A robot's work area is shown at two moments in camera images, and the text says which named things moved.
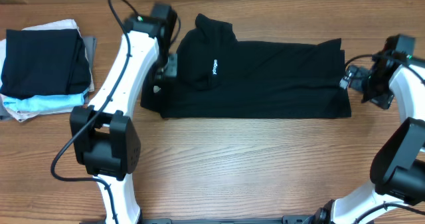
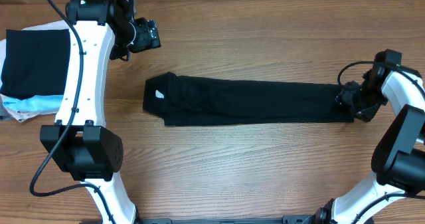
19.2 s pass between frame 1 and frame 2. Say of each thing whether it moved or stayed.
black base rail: stayed
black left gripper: moved
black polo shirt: moved
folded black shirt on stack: stayed
